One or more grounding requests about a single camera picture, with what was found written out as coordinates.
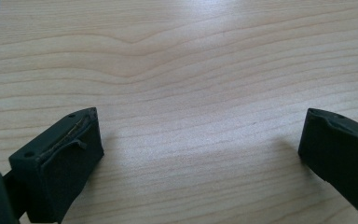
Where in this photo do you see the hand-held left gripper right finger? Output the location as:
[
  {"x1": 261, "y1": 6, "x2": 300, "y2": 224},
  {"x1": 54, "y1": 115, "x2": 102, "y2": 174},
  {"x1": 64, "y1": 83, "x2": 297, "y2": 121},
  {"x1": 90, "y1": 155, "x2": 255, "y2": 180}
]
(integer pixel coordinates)
[{"x1": 297, "y1": 107, "x2": 358, "y2": 224}]

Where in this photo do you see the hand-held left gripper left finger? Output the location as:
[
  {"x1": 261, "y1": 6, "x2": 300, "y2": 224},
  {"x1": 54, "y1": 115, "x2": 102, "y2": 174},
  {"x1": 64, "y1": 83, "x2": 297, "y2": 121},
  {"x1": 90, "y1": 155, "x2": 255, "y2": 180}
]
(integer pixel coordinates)
[{"x1": 8, "y1": 106, "x2": 104, "y2": 224}]

